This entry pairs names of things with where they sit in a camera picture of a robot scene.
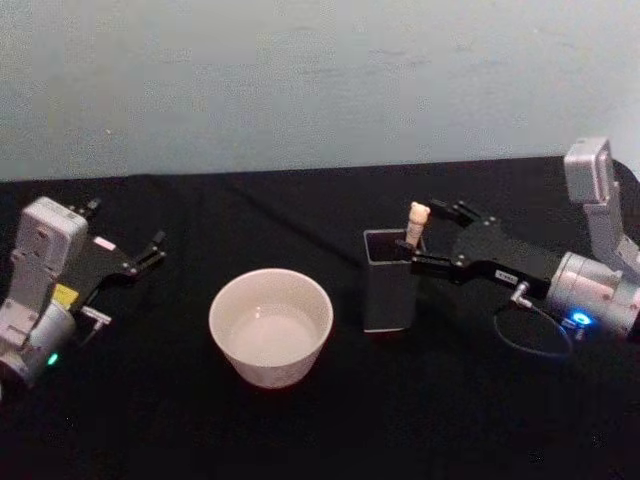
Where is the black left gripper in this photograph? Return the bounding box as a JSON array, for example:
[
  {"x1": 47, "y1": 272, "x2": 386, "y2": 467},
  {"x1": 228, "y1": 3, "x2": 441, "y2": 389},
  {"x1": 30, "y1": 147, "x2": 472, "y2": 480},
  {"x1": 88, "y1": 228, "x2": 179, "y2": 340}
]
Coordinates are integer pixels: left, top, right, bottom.
[{"x1": 58, "y1": 198, "x2": 168, "y2": 315}]

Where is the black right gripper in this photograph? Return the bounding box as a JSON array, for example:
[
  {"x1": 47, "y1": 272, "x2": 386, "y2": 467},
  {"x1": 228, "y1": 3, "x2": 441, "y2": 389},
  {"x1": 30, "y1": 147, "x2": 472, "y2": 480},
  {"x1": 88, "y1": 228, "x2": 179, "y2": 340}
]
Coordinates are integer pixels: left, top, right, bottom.
[{"x1": 396, "y1": 198, "x2": 560, "y2": 298}]

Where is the cream bear-topped wooden stick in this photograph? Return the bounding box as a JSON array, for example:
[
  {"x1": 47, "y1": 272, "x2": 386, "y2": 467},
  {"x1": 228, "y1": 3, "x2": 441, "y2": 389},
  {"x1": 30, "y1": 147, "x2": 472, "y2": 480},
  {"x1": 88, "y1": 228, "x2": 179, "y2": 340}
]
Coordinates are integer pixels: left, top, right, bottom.
[{"x1": 405, "y1": 201, "x2": 430, "y2": 249}]

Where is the dark grey square holder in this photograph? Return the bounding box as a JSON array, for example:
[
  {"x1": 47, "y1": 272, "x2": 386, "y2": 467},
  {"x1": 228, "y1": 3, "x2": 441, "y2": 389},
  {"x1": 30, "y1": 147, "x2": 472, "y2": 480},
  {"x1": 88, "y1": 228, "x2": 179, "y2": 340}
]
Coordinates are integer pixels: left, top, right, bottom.
[{"x1": 362, "y1": 228, "x2": 427, "y2": 335}]

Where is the white ceramic bowl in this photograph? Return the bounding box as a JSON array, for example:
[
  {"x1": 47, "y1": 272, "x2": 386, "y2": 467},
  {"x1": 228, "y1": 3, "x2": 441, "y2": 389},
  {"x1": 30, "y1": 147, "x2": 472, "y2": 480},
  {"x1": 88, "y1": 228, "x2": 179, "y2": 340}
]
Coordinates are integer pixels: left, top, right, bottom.
[{"x1": 208, "y1": 267, "x2": 335, "y2": 390}]

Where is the black table cloth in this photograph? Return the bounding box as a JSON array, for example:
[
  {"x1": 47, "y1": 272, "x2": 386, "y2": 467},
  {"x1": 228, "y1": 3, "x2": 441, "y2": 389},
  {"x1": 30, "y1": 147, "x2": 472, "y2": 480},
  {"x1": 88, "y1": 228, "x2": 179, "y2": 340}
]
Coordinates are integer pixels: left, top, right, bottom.
[{"x1": 0, "y1": 155, "x2": 640, "y2": 480}]

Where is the right gripper's thin cable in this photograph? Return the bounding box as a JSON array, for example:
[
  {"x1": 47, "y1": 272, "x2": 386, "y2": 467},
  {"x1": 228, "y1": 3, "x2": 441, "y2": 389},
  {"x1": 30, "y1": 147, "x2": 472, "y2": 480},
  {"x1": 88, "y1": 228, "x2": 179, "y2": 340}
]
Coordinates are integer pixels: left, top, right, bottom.
[{"x1": 492, "y1": 281, "x2": 574, "y2": 358}]

